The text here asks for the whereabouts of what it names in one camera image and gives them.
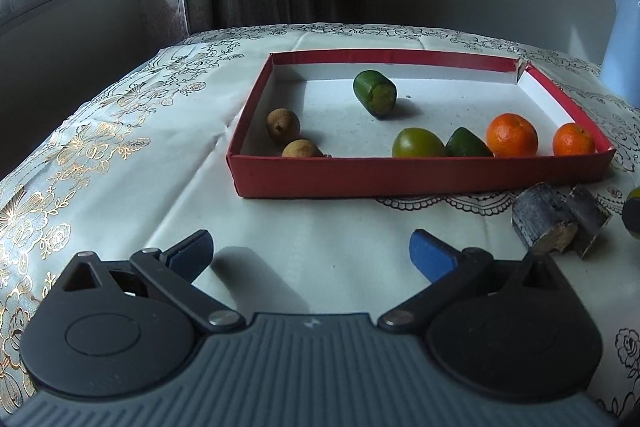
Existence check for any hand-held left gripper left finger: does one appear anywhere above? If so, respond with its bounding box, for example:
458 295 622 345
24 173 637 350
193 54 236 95
59 229 247 335

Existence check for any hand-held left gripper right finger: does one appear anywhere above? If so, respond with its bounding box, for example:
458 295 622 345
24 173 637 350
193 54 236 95
377 229 586 335

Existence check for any red cardboard box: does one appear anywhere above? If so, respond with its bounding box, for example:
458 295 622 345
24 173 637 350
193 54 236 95
226 48 617 199

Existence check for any yellow-green plum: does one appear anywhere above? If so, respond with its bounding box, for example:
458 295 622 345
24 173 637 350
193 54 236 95
391 127 447 158

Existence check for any dark green avocado piece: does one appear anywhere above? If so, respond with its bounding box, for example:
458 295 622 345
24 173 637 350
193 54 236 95
445 127 495 158

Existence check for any orange tangerine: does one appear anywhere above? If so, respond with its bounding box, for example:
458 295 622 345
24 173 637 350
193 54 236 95
486 113 539 158
552 123 597 156

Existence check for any brown longan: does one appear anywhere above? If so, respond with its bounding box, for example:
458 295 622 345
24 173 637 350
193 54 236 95
266 108 301 145
281 139 325 158

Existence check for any green cucumber piece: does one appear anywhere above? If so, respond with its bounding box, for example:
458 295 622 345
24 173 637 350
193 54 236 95
353 70 398 120

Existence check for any dark fruit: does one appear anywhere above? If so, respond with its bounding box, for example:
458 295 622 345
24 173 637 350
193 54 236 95
622 186 640 239

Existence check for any dark sugarcane piece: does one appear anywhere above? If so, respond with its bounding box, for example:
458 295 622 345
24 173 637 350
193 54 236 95
511 183 581 256
566 185 612 259

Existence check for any light blue electric kettle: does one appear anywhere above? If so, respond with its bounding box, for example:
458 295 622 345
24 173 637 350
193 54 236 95
598 0 640 108

